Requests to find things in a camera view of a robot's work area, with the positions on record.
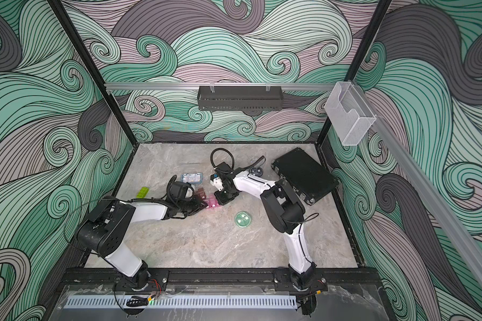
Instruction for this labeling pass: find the dark red pillbox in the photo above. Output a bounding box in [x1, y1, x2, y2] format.
[195, 187, 207, 200]

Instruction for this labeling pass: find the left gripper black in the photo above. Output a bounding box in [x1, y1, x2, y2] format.
[177, 195, 209, 217]

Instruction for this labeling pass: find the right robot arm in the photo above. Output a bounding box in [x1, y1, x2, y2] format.
[210, 162, 316, 291]

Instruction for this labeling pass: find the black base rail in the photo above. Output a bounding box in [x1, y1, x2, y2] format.
[62, 267, 380, 290]

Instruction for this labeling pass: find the black flat case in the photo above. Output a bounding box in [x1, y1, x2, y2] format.
[271, 147, 338, 205]

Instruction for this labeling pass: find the black wall tray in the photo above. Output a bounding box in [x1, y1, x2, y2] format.
[197, 86, 284, 112]

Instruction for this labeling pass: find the dark round pillbox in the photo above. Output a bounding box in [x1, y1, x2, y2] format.
[250, 167, 264, 177]

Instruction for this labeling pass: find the pink pillbox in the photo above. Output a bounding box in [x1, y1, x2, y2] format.
[205, 195, 221, 209]

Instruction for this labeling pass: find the white slotted cable duct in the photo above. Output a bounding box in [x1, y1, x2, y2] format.
[62, 295, 298, 310]

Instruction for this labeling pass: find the green round pillbox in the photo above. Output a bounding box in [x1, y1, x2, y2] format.
[234, 211, 252, 228]

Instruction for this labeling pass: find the blue rectangular pillbox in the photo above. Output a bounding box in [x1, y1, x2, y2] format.
[181, 173, 203, 185]

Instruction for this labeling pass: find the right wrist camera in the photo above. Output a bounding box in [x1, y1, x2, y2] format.
[210, 174, 224, 191]

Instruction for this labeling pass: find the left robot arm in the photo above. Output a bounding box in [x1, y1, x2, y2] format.
[74, 181, 208, 291]

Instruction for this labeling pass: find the clear plastic wall holder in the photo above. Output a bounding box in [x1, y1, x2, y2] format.
[325, 82, 376, 147]

